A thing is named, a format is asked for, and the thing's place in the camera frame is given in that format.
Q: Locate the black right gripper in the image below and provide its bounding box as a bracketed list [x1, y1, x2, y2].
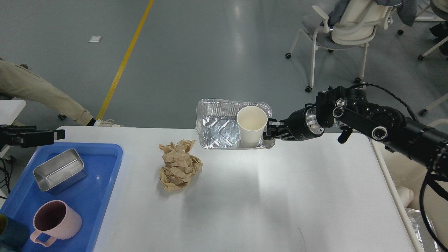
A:
[263, 107, 325, 141]

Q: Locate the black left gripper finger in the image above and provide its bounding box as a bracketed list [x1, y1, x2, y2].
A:
[0, 125, 65, 148]

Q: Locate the white paper cup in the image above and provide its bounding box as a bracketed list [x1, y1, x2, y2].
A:
[237, 106, 268, 148]

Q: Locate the stainless steel rectangular tray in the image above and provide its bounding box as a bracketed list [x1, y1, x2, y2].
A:
[33, 148, 88, 195]

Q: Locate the aluminium foil container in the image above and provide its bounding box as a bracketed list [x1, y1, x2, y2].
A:
[196, 99, 272, 150]

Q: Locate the pink plastic mug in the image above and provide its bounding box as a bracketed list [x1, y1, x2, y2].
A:
[29, 200, 83, 247]

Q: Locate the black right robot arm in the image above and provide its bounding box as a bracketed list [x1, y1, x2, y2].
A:
[262, 84, 448, 251]

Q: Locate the white side table left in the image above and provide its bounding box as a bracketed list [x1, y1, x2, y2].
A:
[0, 100, 27, 158]

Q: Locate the person in beige trousers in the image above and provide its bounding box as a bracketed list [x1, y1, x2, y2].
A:
[0, 59, 96, 126]

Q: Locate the white sneaker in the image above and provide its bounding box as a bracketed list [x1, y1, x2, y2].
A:
[94, 119, 124, 127]

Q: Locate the blue plastic tray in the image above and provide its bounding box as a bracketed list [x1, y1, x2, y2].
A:
[1, 142, 123, 252]

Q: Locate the teal object bottom left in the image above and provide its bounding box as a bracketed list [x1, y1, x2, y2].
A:
[0, 214, 29, 252]

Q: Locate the crumpled brown paper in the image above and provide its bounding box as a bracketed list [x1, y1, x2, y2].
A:
[158, 139, 203, 192]

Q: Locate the white floor marker tile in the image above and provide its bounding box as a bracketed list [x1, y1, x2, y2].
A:
[89, 36, 102, 43]

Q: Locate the white office chair grey seat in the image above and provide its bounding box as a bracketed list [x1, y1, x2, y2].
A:
[285, 0, 400, 93]

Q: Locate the beige plastic bin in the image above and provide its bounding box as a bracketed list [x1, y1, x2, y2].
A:
[370, 135, 448, 252]

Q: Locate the white chair base right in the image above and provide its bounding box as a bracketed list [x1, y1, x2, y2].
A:
[397, 0, 448, 116]

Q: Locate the grey jacket on chair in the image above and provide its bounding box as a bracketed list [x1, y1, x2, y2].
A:
[328, 0, 417, 27]

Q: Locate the foil piece in bin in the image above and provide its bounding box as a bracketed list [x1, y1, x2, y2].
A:
[405, 208, 442, 252]

